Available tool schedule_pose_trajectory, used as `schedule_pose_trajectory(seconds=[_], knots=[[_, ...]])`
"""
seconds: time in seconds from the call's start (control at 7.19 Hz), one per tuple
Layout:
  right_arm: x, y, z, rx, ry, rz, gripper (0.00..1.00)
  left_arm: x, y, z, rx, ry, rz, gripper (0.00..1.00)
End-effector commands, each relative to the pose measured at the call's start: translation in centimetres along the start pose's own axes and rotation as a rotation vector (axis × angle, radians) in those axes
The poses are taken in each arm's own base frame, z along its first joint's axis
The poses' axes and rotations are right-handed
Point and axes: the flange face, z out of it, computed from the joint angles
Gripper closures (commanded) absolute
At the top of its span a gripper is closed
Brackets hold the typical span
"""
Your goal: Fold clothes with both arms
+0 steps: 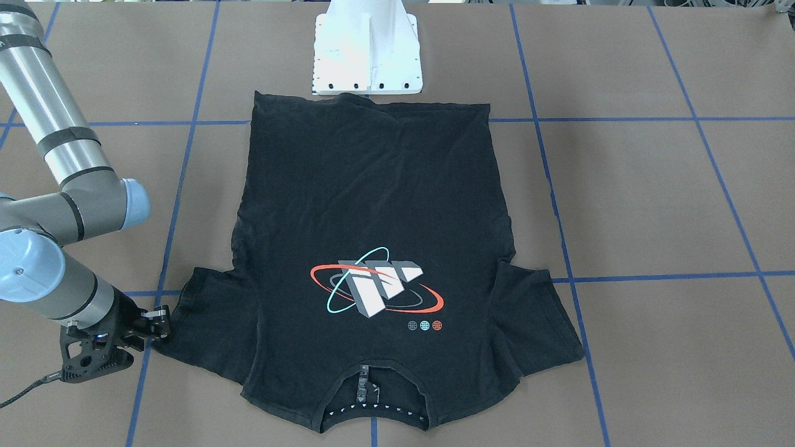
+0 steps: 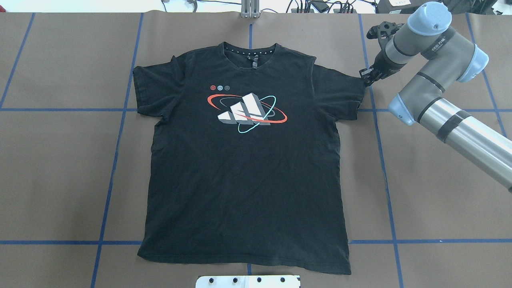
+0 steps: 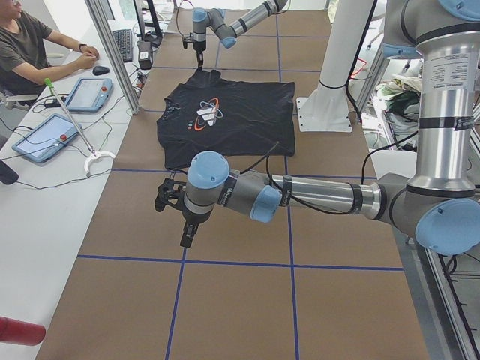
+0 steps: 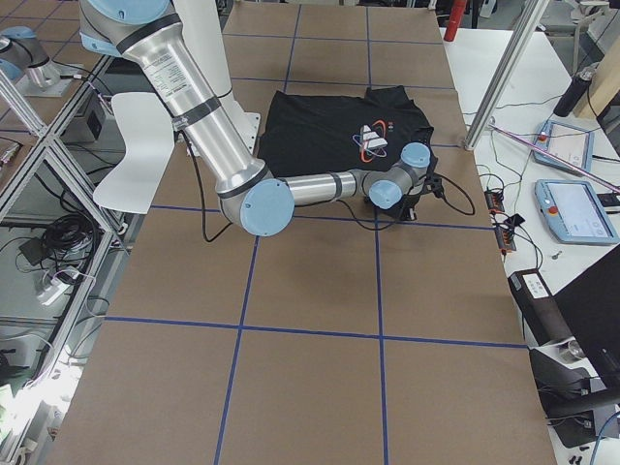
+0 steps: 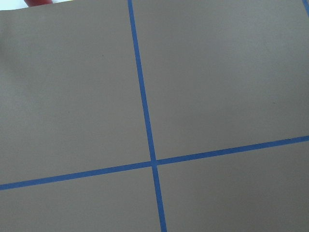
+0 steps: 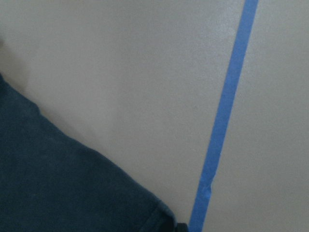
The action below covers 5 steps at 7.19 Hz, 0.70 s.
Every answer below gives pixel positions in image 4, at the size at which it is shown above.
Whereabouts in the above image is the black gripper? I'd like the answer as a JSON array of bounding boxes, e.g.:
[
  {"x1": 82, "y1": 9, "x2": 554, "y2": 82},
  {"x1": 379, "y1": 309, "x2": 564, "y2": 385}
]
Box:
[{"x1": 363, "y1": 170, "x2": 443, "y2": 220}]

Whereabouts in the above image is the black graphic t-shirt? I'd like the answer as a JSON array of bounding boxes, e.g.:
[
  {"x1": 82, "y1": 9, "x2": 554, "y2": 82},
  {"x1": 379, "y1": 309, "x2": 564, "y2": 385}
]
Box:
[{"x1": 258, "y1": 86, "x2": 437, "y2": 210}]

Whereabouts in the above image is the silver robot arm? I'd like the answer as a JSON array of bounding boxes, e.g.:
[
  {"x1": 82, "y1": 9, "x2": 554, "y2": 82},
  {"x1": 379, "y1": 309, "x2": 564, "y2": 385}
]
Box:
[
  {"x1": 79, "y1": 1, "x2": 432, "y2": 236},
  {"x1": 1, "y1": 26, "x2": 72, "y2": 98}
]

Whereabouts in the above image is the orange terminal block strip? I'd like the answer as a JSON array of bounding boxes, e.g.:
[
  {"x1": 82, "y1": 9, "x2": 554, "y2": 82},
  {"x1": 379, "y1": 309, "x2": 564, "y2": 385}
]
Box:
[{"x1": 484, "y1": 189, "x2": 516, "y2": 257}]

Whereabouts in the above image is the near teach pendant tablet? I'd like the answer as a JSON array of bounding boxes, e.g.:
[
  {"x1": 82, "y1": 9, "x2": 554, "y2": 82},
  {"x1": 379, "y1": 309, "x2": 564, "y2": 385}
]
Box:
[{"x1": 534, "y1": 179, "x2": 619, "y2": 245}]

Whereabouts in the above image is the teach pendant tablet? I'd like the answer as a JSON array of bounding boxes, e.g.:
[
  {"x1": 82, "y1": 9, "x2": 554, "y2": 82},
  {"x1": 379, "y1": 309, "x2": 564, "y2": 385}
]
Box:
[
  {"x1": 534, "y1": 179, "x2": 619, "y2": 245},
  {"x1": 534, "y1": 120, "x2": 594, "y2": 171}
]

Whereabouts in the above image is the far teach pendant tablet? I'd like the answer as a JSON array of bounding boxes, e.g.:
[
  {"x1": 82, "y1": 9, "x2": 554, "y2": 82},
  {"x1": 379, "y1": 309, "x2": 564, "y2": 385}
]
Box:
[{"x1": 534, "y1": 120, "x2": 594, "y2": 171}]

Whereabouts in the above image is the metal reacher grabber tool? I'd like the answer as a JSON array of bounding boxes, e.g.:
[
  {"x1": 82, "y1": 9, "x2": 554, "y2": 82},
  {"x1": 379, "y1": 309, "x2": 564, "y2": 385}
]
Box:
[{"x1": 487, "y1": 121, "x2": 620, "y2": 196}]

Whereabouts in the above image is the red cylinder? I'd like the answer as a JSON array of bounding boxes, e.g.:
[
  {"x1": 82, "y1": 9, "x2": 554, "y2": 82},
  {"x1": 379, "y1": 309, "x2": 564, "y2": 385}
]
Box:
[{"x1": 444, "y1": 0, "x2": 469, "y2": 42}]

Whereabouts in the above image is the black water bottle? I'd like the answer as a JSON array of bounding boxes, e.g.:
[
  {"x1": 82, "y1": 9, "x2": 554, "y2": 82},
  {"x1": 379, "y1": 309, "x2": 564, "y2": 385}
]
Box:
[{"x1": 553, "y1": 66, "x2": 596, "y2": 117}]

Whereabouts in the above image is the white plastic chair seat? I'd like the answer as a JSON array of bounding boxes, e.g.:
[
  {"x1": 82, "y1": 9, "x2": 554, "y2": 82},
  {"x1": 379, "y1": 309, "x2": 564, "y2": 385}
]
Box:
[{"x1": 93, "y1": 92, "x2": 174, "y2": 214}]

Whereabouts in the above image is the aluminium frame post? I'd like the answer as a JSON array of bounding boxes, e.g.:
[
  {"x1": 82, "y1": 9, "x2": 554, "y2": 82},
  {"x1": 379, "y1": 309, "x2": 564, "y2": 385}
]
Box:
[{"x1": 464, "y1": 0, "x2": 549, "y2": 150}]

